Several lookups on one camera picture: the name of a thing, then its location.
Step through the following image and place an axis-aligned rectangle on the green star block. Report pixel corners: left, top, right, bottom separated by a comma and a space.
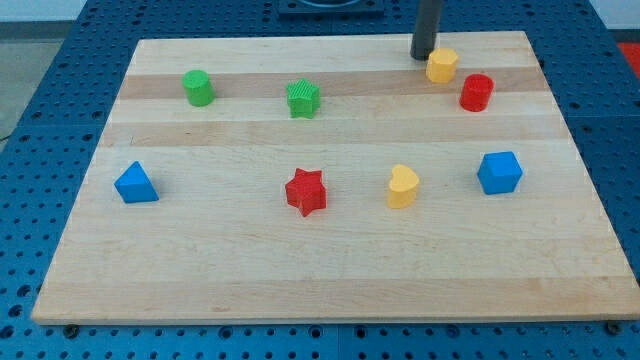
286, 78, 320, 119

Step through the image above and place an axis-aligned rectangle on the wooden board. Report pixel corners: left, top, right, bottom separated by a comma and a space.
32, 31, 639, 325

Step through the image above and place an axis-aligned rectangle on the blue triangle block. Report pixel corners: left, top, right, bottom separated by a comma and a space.
114, 161, 159, 204

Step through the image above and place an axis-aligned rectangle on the green cylinder block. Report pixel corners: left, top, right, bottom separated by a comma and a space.
182, 69, 215, 107

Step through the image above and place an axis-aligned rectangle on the red star block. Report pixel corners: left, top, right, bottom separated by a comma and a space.
285, 168, 327, 217

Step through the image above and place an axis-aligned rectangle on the blue cube block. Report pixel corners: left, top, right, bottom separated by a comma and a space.
477, 151, 523, 195

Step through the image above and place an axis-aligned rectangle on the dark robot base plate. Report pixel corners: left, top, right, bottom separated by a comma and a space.
275, 0, 385, 18

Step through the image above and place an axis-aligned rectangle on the red cylinder block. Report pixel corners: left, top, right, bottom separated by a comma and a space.
459, 74, 495, 112

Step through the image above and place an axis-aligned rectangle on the yellow hexagon block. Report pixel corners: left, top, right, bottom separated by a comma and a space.
426, 48, 459, 84

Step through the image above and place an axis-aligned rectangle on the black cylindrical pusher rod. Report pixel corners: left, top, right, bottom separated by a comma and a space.
410, 0, 444, 60

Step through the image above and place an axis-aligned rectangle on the yellow heart block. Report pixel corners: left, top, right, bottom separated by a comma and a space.
387, 164, 420, 209

